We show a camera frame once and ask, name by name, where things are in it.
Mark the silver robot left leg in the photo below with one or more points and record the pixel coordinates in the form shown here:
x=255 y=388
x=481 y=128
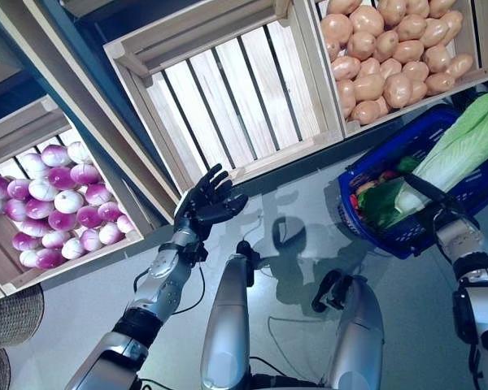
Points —
x=227 y=317

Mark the green white napa cabbage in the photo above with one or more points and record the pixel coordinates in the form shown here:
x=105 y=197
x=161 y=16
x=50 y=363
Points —
x=463 y=138
x=380 y=207

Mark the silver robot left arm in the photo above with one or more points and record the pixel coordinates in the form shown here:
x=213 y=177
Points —
x=162 y=284

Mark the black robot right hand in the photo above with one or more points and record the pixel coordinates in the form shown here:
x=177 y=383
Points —
x=447 y=205

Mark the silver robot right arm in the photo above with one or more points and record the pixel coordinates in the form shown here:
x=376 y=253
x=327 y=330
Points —
x=463 y=239

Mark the tan potato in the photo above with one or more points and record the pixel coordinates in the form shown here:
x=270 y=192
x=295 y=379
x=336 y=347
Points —
x=392 y=6
x=390 y=67
x=453 y=24
x=436 y=57
x=382 y=106
x=415 y=70
x=419 y=90
x=434 y=32
x=366 y=111
x=362 y=44
x=345 y=67
x=345 y=97
x=366 y=20
x=439 y=83
x=368 y=87
x=416 y=5
x=410 y=26
x=441 y=6
x=386 y=42
x=459 y=66
x=398 y=90
x=343 y=6
x=408 y=50
x=336 y=28
x=331 y=48
x=368 y=67

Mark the blue plastic shopping basket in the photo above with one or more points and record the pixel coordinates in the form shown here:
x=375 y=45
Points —
x=410 y=142

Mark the small red produce item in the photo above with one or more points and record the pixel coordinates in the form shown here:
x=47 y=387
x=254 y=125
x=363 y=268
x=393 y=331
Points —
x=352 y=202

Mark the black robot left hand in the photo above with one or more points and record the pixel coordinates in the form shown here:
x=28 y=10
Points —
x=205 y=207

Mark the wooden slat crate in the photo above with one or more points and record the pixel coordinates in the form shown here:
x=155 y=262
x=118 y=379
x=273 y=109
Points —
x=20 y=134
x=484 y=36
x=268 y=81

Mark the purple orange snack packet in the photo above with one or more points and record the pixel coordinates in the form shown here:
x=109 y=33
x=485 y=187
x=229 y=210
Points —
x=366 y=185

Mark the wooden vegetable display shelf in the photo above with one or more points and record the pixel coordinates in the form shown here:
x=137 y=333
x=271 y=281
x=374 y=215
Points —
x=101 y=122

